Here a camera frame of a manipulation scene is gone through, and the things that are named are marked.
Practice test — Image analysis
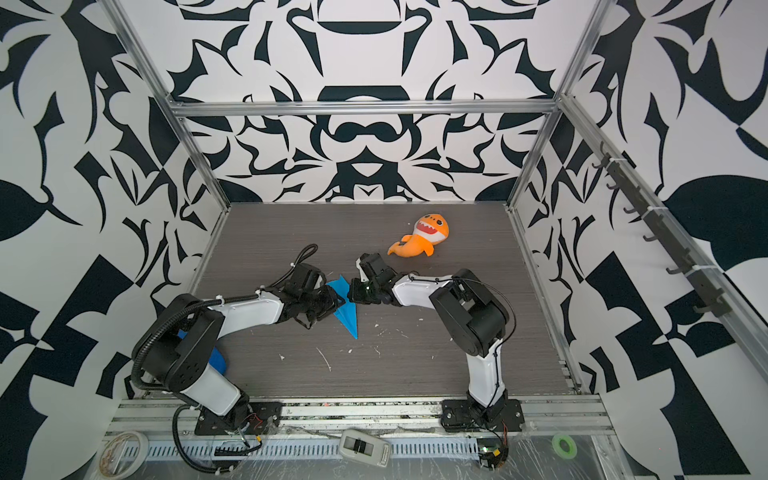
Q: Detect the blue square paper sheet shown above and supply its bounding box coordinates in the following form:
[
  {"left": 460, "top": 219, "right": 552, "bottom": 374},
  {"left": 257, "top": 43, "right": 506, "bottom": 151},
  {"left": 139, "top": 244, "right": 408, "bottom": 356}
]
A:
[{"left": 328, "top": 276, "right": 359, "bottom": 339}]

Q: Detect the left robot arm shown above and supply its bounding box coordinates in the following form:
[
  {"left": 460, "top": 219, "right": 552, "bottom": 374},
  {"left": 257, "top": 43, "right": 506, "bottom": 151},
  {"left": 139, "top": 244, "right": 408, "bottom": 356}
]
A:
[{"left": 130, "top": 243, "right": 344, "bottom": 422}]

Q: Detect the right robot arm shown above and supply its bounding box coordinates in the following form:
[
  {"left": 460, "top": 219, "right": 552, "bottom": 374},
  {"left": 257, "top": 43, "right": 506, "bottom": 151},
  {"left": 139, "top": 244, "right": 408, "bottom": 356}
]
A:
[{"left": 348, "top": 254, "right": 510, "bottom": 418}]

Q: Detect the orange shark plush toy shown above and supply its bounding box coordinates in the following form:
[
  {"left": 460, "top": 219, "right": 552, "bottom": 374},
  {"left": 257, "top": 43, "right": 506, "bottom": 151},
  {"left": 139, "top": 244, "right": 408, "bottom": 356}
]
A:
[{"left": 387, "top": 214, "right": 450, "bottom": 258}]

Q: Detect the small black electronics board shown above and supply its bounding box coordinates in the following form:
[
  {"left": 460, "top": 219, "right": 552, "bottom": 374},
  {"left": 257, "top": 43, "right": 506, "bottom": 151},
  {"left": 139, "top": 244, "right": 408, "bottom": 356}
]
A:
[{"left": 477, "top": 438, "right": 509, "bottom": 471}]

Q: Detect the green tape roll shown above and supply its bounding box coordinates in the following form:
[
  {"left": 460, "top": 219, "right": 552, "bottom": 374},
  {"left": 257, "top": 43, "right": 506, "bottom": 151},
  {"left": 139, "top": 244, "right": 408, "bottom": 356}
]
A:
[{"left": 551, "top": 434, "right": 578, "bottom": 460}]

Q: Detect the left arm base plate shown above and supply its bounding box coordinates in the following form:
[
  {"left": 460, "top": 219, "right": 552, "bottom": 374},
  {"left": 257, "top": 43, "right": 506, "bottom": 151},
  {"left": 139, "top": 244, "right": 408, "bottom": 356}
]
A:
[{"left": 194, "top": 401, "right": 284, "bottom": 436}]

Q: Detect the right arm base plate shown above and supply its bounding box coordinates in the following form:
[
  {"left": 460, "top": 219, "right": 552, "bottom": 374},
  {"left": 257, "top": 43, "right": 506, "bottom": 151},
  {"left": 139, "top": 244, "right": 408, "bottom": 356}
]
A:
[{"left": 440, "top": 397, "right": 525, "bottom": 433}]

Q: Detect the grey switch box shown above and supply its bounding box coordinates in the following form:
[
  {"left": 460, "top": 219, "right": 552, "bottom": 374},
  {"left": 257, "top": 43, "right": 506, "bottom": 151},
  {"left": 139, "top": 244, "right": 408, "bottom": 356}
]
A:
[{"left": 339, "top": 429, "right": 392, "bottom": 468}]

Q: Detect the black corrugated cable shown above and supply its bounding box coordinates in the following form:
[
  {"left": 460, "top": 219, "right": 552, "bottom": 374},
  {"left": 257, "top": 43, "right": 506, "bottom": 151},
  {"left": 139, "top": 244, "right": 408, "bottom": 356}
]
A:
[{"left": 171, "top": 403, "right": 264, "bottom": 475}]

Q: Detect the white slotted cable duct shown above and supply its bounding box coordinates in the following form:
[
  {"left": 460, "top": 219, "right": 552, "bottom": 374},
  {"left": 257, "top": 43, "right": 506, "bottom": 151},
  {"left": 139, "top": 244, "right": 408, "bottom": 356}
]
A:
[{"left": 147, "top": 437, "right": 478, "bottom": 461}]

